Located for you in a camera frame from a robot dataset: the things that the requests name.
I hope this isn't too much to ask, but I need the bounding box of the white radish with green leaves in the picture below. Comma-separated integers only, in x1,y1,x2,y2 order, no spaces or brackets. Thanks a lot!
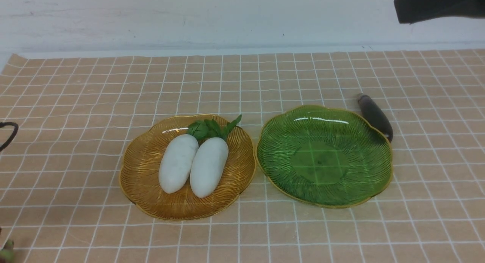
188,115,242,199

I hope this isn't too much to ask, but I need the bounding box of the green glass plate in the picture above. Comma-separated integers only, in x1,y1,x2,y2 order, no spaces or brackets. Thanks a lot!
255,105,394,209

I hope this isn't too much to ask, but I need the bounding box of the amber glass plate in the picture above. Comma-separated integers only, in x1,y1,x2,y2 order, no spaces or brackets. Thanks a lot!
119,114,257,221

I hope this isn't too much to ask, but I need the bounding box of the beige checkered tablecloth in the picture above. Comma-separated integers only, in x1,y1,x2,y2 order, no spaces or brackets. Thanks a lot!
0,49,485,263

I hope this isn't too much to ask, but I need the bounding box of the black cable loop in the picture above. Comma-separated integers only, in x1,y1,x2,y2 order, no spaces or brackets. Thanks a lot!
0,122,19,152

